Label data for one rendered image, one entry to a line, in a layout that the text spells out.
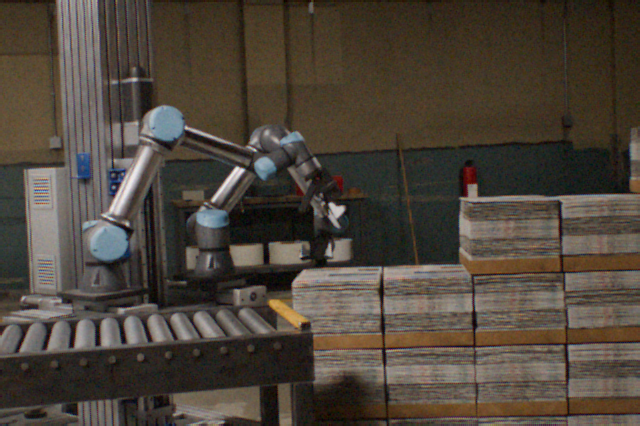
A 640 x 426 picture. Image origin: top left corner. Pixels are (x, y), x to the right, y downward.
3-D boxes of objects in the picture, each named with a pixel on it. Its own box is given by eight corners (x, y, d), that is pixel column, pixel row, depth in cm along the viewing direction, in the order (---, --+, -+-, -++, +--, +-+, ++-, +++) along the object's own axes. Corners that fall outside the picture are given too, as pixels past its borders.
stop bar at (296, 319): (280, 305, 284) (280, 299, 284) (312, 329, 242) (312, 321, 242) (269, 306, 283) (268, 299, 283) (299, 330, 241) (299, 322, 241)
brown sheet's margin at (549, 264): (458, 261, 349) (458, 249, 349) (540, 258, 348) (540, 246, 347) (469, 274, 311) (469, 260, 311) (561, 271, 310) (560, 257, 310)
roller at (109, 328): (118, 333, 277) (118, 316, 277) (123, 365, 231) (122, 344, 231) (100, 335, 276) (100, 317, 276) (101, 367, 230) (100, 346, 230)
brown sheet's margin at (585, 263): (546, 258, 347) (546, 246, 347) (629, 256, 344) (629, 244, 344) (563, 271, 309) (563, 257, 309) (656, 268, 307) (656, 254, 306)
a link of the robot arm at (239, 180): (187, 231, 363) (272, 117, 373) (178, 229, 377) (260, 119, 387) (211, 251, 366) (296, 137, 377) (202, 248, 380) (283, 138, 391)
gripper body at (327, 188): (343, 196, 329) (324, 166, 329) (321, 209, 330) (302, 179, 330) (344, 195, 336) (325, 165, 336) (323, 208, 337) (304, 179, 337)
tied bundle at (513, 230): (458, 263, 349) (456, 199, 348) (541, 260, 348) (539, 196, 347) (469, 276, 312) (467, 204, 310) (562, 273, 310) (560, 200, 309)
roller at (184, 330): (182, 332, 281) (190, 316, 282) (199, 363, 235) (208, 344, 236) (166, 324, 280) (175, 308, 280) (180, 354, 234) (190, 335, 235)
